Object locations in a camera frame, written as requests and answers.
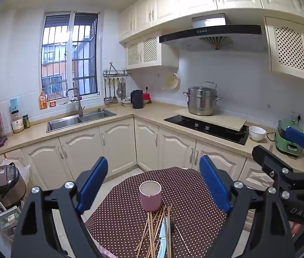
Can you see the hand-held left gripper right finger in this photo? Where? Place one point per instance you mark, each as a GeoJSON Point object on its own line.
{"type": "Point", "coordinates": [213, 182]}

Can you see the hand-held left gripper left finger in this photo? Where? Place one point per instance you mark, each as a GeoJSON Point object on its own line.
{"type": "Point", "coordinates": [93, 185]}

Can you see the pink cup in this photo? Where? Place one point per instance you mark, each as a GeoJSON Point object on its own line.
{"type": "Point", "coordinates": [149, 196]}

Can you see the pile of wooden chopsticks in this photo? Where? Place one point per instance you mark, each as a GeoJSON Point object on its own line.
{"type": "Point", "coordinates": [152, 236]}

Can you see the light blue knife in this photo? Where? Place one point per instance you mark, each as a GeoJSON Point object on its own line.
{"type": "Point", "coordinates": [162, 243]}

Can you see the person's right hand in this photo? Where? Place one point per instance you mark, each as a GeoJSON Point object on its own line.
{"type": "Point", "coordinates": [296, 229]}

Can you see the green kitchen appliance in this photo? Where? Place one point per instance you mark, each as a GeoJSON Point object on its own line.
{"type": "Point", "coordinates": [283, 141]}

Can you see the white bowl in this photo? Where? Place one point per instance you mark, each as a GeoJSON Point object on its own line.
{"type": "Point", "coordinates": [257, 133]}

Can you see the brown polka-dot tablecloth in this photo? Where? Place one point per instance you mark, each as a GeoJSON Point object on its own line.
{"type": "Point", "coordinates": [184, 193]}

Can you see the cream base cabinets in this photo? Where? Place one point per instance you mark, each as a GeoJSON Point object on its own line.
{"type": "Point", "coordinates": [82, 150]}

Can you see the beige board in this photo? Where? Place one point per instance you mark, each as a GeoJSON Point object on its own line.
{"type": "Point", "coordinates": [222, 121]}

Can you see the black glass gas stove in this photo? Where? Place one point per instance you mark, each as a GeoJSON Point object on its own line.
{"type": "Point", "coordinates": [195, 125]}

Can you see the steel double sink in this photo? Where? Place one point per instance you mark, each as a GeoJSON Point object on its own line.
{"type": "Point", "coordinates": [63, 123]}

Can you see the white plastic bag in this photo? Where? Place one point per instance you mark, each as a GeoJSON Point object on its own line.
{"type": "Point", "coordinates": [24, 168]}

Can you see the beige kitchen countertop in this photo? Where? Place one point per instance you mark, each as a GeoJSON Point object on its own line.
{"type": "Point", "coordinates": [33, 134]}

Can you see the steel faucet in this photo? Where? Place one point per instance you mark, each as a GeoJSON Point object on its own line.
{"type": "Point", "coordinates": [80, 107]}

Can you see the steel steamer pot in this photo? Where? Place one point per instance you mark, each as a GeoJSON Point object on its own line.
{"type": "Point", "coordinates": [201, 100]}

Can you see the brown rice cooker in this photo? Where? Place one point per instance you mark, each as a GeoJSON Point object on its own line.
{"type": "Point", "coordinates": [7, 185]}

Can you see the small dark packet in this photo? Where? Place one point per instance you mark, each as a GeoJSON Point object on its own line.
{"type": "Point", "coordinates": [66, 102]}

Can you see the stack of dishes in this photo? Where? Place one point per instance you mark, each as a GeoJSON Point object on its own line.
{"type": "Point", "coordinates": [126, 102]}

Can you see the small red jar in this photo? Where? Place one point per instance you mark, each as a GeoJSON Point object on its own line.
{"type": "Point", "coordinates": [52, 103]}

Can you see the large lattice door cabinet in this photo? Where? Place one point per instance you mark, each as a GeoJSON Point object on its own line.
{"type": "Point", "coordinates": [289, 45]}

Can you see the small green bottle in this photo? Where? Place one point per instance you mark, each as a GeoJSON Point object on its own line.
{"type": "Point", "coordinates": [26, 121]}

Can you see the hanging steel utensil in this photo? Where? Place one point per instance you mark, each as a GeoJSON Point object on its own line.
{"type": "Point", "coordinates": [114, 94]}
{"type": "Point", "coordinates": [105, 92]}
{"type": "Point", "coordinates": [119, 90]}
{"type": "Point", "coordinates": [109, 94]}
{"type": "Point", "coordinates": [123, 88]}

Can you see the metal storage cart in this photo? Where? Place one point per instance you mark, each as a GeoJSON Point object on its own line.
{"type": "Point", "coordinates": [1, 216]}

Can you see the black electric kettle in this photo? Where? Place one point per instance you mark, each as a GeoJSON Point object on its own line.
{"type": "Point", "coordinates": [137, 99]}

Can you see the white label glass jar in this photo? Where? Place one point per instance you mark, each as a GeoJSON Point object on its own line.
{"type": "Point", "coordinates": [17, 123]}

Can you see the red container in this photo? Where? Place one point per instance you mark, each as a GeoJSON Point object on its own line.
{"type": "Point", "coordinates": [147, 97]}

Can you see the cream round strainer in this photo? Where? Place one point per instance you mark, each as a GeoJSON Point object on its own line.
{"type": "Point", "coordinates": [172, 80]}

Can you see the light blue box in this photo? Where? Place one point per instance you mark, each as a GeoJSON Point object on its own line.
{"type": "Point", "coordinates": [14, 106]}

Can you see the barred kitchen window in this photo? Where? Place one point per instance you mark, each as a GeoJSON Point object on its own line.
{"type": "Point", "coordinates": [70, 59]}

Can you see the black range hood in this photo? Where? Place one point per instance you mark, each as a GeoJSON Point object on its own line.
{"type": "Point", "coordinates": [211, 36]}

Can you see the small lattice door cabinet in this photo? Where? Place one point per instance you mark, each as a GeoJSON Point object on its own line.
{"type": "Point", "coordinates": [144, 49]}

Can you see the wall power socket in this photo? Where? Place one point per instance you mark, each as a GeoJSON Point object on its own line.
{"type": "Point", "coordinates": [296, 116]}

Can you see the wall utensil rack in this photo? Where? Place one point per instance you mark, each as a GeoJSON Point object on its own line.
{"type": "Point", "coordinates": [115, 73]}

